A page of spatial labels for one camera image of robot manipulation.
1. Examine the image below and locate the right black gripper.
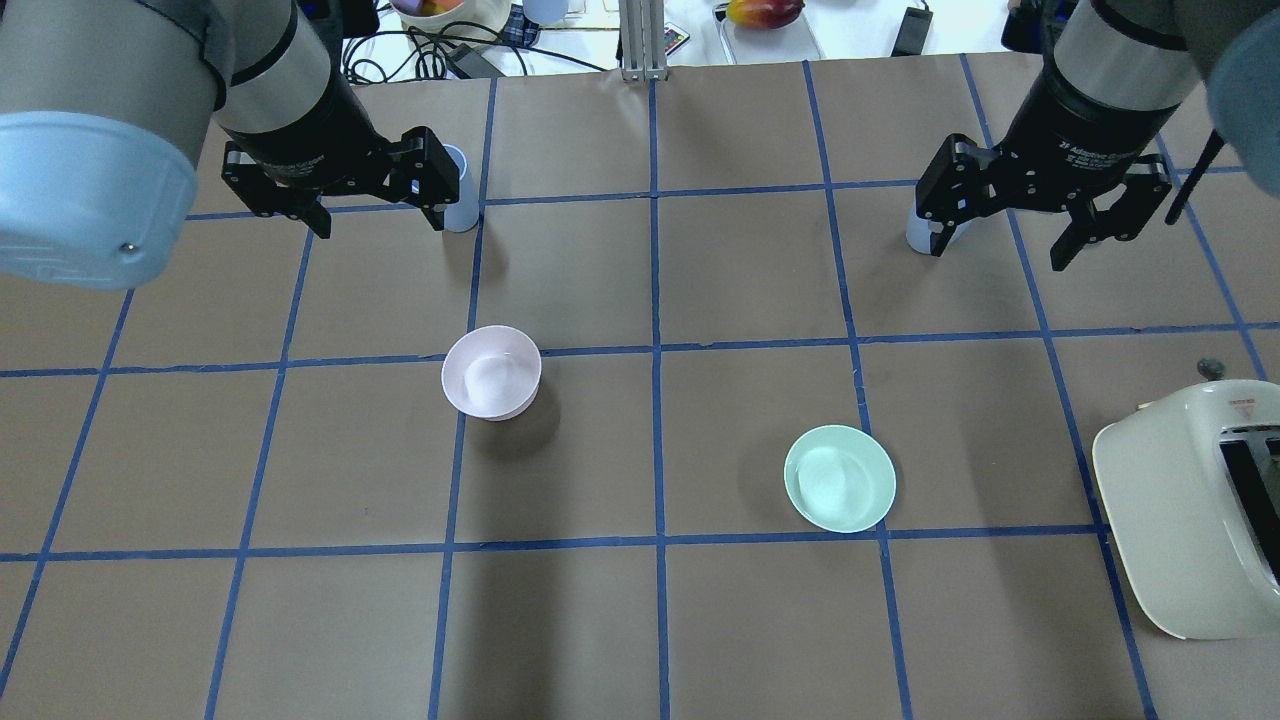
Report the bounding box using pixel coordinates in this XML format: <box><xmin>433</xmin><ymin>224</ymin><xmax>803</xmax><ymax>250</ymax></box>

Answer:
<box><xmin>914</xmin><ymin>76</ymin><xmax>1172</xmax><ymax>272</ymax></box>

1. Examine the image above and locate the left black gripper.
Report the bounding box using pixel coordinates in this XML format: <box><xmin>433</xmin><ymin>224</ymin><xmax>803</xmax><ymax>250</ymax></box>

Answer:
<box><xmin>221</xmin><ymin>82</ymin><xmax>460</xmax><ymax>240</ymax></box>

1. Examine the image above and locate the light blue cup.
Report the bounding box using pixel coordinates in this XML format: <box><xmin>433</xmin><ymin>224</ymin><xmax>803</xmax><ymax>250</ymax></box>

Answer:
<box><xmin>905</xmin><ymin>205</ymin><xmax>974</xmax><ymax>255</ymax></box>
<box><xmin>443</xmin><ymin>143</ymin><xmax>480</xmax><ymax>233</ymax></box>

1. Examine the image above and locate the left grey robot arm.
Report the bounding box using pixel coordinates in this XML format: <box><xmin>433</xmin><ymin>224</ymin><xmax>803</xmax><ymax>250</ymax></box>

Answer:
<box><xmin>1</xmin><ymin>1</ymin><xmax>461</xmax><ymax>290</ymax></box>

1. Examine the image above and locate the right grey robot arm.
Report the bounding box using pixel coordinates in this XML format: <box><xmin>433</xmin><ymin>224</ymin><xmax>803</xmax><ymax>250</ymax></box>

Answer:
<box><xmin>906</xmin><ymin>1</ymin><xmax>1279</xmax><ymax>272</ymax></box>

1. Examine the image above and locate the pink bowl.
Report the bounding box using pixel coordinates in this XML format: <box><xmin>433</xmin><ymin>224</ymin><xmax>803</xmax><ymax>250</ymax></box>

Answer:
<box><xmin>440</xmin><ymin>325</ymin><xmax>543</xmax><ymax>421</ymax></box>

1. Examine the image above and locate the black power adapter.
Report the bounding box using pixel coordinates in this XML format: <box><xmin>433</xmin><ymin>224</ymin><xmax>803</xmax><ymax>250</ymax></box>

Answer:
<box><xmin>890</xmin><ymin>4</ymin><xmax>933</xmax><ymax>56</ymax></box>

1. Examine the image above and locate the silver metal tray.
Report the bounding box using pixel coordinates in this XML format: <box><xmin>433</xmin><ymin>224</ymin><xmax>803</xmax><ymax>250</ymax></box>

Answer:
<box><xmin>713</xmin><ymin>1</ymin><xmax>822</xmax><ymax>65</ymax></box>

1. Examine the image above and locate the mint green bowl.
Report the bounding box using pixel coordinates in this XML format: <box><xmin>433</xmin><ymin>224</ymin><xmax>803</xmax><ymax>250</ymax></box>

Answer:
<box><xmin>783</xmin><ymin>424</ymin><xmax>899</xmax><ymax>534</ymax></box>

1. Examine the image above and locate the cream white toaster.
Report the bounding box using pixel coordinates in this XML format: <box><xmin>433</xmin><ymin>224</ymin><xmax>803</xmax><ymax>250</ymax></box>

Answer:
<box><xmin>1092</xmin><ymin>379</ymin><xmax>1279</xmax><ymax>641</ymax></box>

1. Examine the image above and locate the red yellow mango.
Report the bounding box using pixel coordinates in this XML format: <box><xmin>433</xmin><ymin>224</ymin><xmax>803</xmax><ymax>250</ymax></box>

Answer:
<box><xmin>724</xmin><ymin>0</ymin><xmax>806</xmax><ymax>31</ymax></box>

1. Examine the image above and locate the small remote control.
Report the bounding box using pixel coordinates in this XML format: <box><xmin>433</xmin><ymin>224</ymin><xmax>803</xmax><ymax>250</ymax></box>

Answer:
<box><xmin>663</xmin><ymin>23</ymin><xmax>690</xmax><ymax>56</ymax></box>

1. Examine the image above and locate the aluminium frame post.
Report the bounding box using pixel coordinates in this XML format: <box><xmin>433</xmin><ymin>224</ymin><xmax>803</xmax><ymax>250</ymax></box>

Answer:
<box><xmin>618</xmin><ymin>0</ymin><xmax>669</xmax><ymax>82</ymax></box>

